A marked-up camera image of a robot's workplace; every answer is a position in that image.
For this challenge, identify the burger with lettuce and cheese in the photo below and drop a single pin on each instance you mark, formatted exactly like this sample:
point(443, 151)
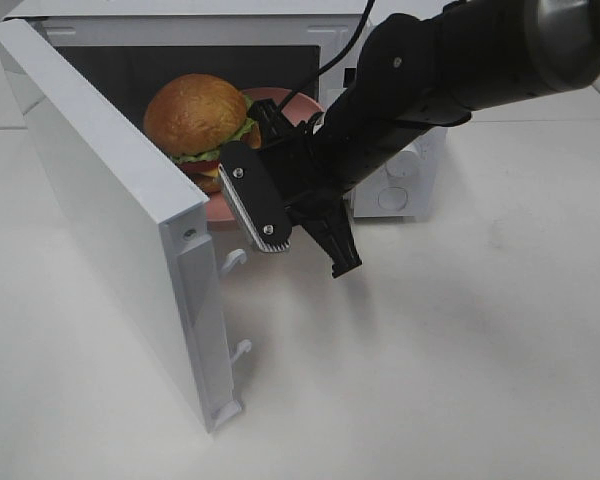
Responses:
point(192, 117)

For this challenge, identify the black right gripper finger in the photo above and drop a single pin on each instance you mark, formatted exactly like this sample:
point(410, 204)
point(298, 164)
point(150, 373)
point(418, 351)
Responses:
point(253, 198)
point(327, 222)

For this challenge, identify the white microwave door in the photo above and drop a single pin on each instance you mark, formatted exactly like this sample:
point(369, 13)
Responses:
point(138, 219)

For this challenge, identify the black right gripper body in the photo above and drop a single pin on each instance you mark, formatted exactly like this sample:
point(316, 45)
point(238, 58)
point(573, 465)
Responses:
point(303, 184)

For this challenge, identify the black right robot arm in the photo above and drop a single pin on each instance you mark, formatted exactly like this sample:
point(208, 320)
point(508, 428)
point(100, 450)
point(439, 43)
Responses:
point(412, 75)

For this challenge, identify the pink round plate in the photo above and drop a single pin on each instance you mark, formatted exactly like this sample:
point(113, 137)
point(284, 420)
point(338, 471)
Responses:
point(300, 108)

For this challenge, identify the white microwave knob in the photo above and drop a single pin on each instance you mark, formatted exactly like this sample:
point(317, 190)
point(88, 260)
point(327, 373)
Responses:
point(405, 163)

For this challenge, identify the round white door release button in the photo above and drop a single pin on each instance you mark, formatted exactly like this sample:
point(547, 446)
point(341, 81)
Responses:
point(393, 199)

